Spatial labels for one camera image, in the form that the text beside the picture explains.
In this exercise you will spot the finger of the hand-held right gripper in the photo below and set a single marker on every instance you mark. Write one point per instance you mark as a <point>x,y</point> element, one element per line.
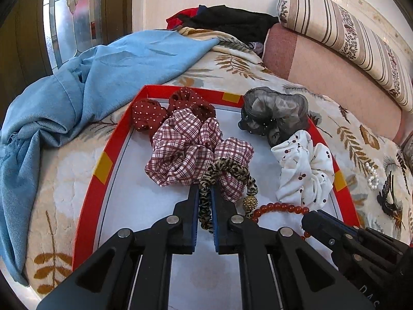
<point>326,235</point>
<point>342,226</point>

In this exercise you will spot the wooden door with patterned glass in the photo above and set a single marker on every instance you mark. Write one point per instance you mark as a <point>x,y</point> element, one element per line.
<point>64,22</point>

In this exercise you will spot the black cloth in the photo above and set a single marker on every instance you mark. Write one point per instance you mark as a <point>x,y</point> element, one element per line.
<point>232,19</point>

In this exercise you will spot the striped floral pillow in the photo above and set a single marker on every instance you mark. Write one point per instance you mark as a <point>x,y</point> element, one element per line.
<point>338,22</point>

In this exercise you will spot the red polka dot scrunchie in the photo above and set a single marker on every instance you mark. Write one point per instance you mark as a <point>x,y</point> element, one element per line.
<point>145,116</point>

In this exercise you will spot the light blue cloth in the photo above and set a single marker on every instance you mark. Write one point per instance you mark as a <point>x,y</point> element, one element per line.
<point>80,97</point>

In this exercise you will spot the red cardboard tray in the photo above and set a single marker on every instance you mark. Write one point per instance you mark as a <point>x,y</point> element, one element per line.
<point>129,180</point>

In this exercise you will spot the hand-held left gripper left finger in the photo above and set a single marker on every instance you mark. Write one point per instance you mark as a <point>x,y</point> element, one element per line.
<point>193,222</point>

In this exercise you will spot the leaf print fleece blanket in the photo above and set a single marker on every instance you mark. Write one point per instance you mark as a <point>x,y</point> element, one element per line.
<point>64,174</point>

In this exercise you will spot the white cherry print scrunchie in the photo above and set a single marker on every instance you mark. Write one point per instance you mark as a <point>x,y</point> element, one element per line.
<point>300,168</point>

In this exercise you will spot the red cloth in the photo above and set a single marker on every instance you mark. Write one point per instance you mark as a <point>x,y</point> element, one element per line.
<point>180,17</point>

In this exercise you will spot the pink sofa cushion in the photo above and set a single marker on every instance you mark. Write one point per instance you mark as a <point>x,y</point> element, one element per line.
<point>322,71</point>

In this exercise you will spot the grey organza scrunchie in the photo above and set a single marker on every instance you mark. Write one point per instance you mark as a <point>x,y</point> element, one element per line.
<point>274,109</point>

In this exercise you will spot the plaid red white scrunchie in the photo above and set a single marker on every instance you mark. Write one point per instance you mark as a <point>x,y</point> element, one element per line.
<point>180,148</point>

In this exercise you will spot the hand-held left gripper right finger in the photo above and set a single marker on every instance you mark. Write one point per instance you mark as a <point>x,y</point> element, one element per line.
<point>216,222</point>

